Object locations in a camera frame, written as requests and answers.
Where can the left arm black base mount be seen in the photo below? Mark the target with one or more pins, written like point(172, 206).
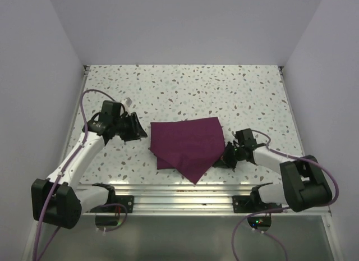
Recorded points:
point(127, 201)

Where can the purple surgical drape cloth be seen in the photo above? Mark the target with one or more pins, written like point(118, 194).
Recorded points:
point(191, 147)

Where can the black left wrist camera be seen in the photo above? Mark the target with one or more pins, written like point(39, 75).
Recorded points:
point(99, 123)

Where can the aluminium table edge rail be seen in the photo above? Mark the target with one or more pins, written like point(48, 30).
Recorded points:
point(178, 200)

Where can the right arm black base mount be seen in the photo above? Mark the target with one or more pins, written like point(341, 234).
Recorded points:
point(244, 204)

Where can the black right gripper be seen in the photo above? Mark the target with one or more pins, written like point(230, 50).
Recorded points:
point(224, 160)

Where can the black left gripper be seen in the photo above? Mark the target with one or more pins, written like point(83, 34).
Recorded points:
point(136, 131)

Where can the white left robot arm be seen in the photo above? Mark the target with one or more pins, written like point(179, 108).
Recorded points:
point(55, 200)

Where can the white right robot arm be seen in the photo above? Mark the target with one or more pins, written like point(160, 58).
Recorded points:
point(303, 183)

